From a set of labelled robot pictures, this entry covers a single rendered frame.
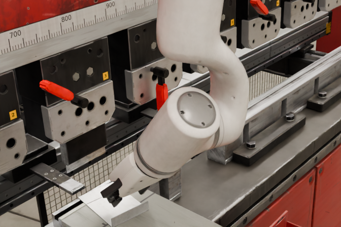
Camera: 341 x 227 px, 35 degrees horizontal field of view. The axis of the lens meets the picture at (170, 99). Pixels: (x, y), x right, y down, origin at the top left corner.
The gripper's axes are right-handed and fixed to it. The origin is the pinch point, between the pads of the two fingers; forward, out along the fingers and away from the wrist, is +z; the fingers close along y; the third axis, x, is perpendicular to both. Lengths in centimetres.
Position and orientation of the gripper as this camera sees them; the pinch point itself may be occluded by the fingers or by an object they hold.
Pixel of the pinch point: (127, 190)
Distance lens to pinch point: 104.2
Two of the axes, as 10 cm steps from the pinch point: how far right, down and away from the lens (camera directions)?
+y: -7.8, 2.9, -5.5
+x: 5.0, 8.2, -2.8
